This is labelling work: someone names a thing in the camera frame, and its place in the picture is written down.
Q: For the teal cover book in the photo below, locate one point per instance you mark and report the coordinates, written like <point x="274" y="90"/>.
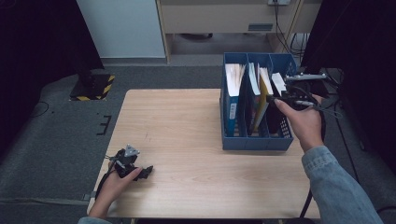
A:
<point x="253" y="81"/>

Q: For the beige wooden cabinet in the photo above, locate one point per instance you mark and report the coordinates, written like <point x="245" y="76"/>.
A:
<point x="211" y="18"/>

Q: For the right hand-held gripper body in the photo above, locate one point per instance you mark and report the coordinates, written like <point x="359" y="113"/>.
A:
<point x="300" y="91"/>

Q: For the grey tape piece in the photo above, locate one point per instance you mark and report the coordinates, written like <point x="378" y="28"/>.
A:
<point x="87" y="196"/>

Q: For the white panel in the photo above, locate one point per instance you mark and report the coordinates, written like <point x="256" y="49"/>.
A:
<point x="121" y="28"/>

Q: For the black curtain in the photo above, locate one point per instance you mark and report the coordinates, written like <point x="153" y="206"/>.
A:
<point x="367" y="46"/>
<point x="37" y="37"/>

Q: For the black book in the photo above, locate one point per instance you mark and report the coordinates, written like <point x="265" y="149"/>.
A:
<point x="274" y="121"/>

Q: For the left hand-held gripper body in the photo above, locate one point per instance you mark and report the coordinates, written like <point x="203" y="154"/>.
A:
<point x="124" y="163"/>

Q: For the blue spine book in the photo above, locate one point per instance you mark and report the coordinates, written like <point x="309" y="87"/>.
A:
<point x="233" y="77"/>

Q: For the white power strip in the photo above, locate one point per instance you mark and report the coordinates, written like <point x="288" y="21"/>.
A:
<point x="278" y="2"/>

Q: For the person's left hand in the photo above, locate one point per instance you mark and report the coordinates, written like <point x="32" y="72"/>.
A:
<point x="110" y="188"/>

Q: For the person's right hand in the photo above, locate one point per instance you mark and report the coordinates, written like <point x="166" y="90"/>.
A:
<point x="306" y="124"/>

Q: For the yellow book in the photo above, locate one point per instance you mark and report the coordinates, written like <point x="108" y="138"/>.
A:
<point x="264" y="96"/>

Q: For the blue file rack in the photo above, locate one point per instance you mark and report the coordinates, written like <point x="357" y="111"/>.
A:
<point x="258" y="143"/>

